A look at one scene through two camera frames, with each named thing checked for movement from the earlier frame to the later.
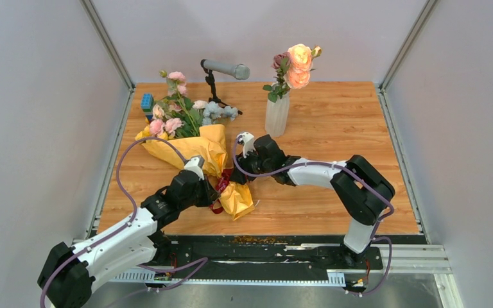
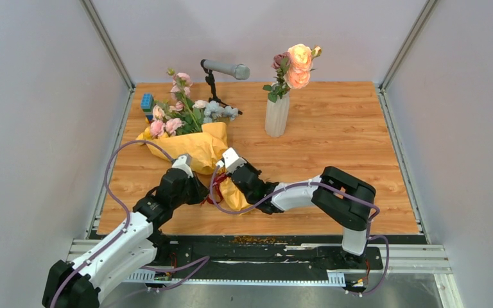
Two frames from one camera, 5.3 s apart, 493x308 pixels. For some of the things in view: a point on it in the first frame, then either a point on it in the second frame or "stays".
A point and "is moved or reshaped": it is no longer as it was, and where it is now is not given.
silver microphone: (241, 71) stays
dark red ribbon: (221, 185) is moved or reshaped
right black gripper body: (253, 164) -> (252, 168)
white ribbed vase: (276, 115) stays
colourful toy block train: (147, 104) stays
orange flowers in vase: (293, 70) stays
